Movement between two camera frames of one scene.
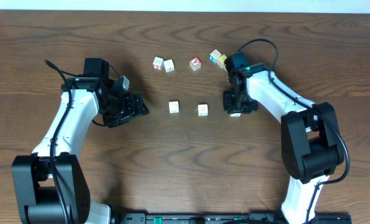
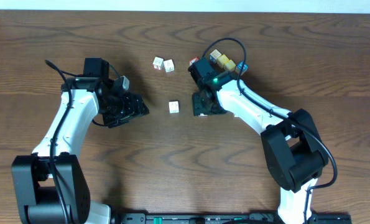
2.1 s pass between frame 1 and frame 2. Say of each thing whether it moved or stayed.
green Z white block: stayed
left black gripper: stayed
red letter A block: stayed
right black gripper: moved
